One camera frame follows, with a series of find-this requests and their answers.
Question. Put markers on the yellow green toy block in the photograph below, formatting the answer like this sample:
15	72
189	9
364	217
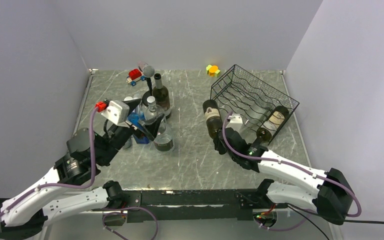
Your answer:
213	70

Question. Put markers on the dark wine bottle silver neck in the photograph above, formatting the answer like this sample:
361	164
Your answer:
161	94

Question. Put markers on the dark wine bottle black neck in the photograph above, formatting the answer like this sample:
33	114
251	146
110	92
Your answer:
212	116

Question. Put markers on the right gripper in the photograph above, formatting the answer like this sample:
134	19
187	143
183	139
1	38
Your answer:
218	143

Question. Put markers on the clear glass bottle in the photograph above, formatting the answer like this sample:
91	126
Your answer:
257	116

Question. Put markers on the dark green wine bottle front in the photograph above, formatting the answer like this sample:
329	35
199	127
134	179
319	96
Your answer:
273	122

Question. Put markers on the red toy block car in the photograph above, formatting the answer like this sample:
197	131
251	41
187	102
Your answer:
135	76

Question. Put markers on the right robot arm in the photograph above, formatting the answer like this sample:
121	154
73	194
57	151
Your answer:
327	193

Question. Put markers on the glitter microphone on stand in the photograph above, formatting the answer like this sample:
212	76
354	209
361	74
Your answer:
147	70

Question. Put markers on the clear round bottle rear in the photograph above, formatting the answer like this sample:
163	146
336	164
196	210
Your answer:
152	110

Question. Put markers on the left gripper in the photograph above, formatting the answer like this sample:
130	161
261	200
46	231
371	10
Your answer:
152	126

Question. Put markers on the black wire wine rack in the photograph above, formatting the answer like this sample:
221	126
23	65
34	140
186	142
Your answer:
237	89

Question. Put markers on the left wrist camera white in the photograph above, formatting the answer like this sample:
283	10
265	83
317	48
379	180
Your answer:
117	113

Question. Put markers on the clear round bottle front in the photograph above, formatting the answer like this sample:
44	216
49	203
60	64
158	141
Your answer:
164	141

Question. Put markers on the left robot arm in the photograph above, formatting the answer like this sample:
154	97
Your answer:
66	189

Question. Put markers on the black base bar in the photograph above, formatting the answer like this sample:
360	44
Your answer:
165	205

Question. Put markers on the blue square glass bottle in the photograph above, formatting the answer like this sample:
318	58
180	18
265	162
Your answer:
137	114

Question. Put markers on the clear round bottle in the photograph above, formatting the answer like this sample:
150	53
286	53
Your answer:
164	141
152	110

